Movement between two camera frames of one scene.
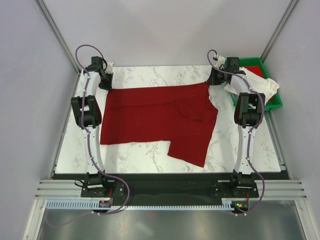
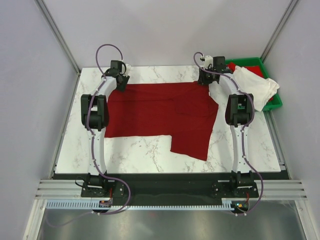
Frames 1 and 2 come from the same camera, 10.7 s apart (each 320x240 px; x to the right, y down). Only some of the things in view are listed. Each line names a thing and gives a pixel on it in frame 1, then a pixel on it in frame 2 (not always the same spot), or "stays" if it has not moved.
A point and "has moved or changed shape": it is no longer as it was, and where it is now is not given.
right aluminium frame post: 290,9 stays
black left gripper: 108,87 → 125,81
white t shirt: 263,85 stays
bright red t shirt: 257,70 stays
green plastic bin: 274,103 stays
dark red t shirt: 183,114 has moved or changed shape
